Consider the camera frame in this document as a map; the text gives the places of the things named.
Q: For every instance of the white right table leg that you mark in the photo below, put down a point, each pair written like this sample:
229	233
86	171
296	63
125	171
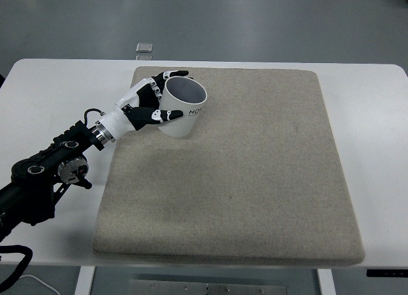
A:
326	282

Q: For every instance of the beige fabric mat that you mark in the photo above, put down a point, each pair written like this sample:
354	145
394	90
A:
258	180

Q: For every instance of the black desk control panel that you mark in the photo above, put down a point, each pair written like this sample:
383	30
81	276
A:
384	273

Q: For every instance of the small clear floor plate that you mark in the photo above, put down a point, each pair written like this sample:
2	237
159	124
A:
144	47

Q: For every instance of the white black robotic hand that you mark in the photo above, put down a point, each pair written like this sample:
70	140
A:
137	108

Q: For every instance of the white ribbed cup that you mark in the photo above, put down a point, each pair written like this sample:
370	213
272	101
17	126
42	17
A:
184	94

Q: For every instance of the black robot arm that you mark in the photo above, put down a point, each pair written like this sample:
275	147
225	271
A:
39	182

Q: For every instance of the white table leg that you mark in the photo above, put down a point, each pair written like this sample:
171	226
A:
85	280
326	282

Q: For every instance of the white left table leg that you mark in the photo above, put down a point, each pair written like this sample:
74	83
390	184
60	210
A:
85	280

